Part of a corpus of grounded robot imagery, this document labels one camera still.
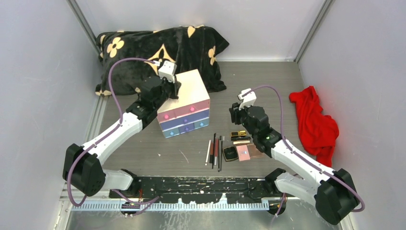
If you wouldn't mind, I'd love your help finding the pastel mini drawer organizer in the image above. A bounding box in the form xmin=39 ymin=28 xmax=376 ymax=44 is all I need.
xmin=157 ymin=69 xmax=210 ymax=138

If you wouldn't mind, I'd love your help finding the black floral plush blanket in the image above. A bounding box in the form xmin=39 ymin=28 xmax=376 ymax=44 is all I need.
xmin=95 ymin=25 xmax=229 ymax=96

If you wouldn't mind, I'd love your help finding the red makeup pencil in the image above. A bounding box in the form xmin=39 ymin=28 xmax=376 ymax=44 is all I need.
xmin=214 ymin=138 xmax=219 ymax=166

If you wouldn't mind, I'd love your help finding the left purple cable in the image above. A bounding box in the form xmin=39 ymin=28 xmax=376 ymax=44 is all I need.
xmin=67 ymin=57 xmax=161 ymax=217

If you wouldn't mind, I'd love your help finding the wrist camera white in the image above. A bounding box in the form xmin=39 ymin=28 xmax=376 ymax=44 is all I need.
xmin=238 ymin=88 xmax=257 ymax=110
xmin=158 ymin=60 xmax=177 ymax=83

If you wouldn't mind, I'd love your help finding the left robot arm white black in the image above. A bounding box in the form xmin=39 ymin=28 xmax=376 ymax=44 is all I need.
xmin=63 ymin=77 xmax=181 ymax=198

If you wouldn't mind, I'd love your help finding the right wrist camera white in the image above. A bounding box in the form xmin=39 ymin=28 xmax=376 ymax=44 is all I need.
xmin=238 ymin=88 xmax=257 ymax=110

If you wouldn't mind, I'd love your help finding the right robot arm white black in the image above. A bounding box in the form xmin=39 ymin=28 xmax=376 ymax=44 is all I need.
xmin=229 ymin=103 xmax=365 ymax=225

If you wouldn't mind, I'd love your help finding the black eyeliner pencil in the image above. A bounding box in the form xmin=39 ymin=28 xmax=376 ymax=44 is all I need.
xmin=218 ymin=140 xmax=223 ymax=172

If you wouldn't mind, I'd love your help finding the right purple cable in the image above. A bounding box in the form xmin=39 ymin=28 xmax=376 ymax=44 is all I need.
xmin=244 ymin=84 xmax=365 ymax=219

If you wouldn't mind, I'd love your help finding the aluminium slotted rail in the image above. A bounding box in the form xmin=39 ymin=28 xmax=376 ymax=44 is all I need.
xmin=71 ymin=200 xmax=269 ymax=211

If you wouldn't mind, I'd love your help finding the rose gold lipstick tube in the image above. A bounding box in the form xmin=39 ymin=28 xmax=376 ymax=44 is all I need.
xmin=233 ymin=140 xmax=251 ymax=145

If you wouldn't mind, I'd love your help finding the white makeup pencil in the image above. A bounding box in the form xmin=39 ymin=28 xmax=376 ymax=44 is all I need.
xmin=205 ymin=140 xmax=212 ymax=166

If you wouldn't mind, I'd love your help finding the red cloth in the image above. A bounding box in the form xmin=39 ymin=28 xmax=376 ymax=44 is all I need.
xmin=289 ymin=86 xmax=339 ymax=167

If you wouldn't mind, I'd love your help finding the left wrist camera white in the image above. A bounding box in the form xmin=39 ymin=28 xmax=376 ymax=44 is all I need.
xmin=158 ymin=60 xmax=177 ymax=83

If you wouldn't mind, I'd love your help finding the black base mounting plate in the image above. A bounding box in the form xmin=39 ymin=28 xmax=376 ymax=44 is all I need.
xmin=119 ymin=177 xmax=282 ymax=204

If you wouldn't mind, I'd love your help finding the pink square compact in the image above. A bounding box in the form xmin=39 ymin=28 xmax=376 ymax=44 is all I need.
xmin=236 ymin=145 xmax=250 ymax=161

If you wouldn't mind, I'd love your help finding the brown eyeshadow palette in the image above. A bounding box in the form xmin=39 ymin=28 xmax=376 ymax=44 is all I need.
xmin=247 ymin=144 xmax=264 ymax=159

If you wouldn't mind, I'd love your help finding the purple cable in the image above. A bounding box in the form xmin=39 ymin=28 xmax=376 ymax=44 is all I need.
xmin=67 ymin=57 xmax=161 ymax=217
xmin=244 ymin=84 xmax=365 ymax=219

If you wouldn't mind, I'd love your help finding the gold black lipstick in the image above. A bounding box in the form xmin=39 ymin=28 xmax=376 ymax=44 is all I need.
xmin=230 ymin=130 xmax=247 ymax=137

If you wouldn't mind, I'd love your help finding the black round compact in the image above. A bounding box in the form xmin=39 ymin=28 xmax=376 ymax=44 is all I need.
xmin=223 ymin=146 xmax=238 ymax=162

